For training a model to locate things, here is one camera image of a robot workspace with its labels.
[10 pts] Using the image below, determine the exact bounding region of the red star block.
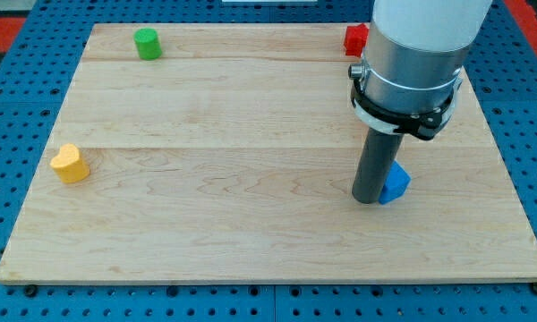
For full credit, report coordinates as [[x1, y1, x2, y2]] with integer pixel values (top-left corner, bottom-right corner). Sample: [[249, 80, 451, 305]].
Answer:
[[344, 23, 369, 57]]

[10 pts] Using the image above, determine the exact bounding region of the light wooden board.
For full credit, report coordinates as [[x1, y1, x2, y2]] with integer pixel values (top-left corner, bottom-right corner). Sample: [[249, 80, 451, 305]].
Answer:
[[0, 24, 537, 285]]

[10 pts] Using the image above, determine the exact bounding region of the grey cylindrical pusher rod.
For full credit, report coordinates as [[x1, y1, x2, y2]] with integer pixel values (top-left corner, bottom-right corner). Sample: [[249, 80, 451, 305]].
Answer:
[[352, 128, 403, 204]]

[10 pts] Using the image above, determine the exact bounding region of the yellow heart block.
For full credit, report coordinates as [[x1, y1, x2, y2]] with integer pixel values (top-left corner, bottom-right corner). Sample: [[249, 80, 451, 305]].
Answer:
[[49, 143, 90, 183]]

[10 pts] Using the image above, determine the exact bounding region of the green cylinder block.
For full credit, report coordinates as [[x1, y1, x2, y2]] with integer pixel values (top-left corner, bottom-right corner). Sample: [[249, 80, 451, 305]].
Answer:
[[133, 28, 162, 60]]

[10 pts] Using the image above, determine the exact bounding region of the blue cube block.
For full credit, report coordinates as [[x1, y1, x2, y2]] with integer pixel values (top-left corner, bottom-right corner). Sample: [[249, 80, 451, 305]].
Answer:
[[379, 161, 411, 205]]

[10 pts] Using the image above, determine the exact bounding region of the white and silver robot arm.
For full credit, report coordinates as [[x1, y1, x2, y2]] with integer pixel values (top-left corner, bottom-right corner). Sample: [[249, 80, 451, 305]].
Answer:
[[349, 0, 491, 140]]

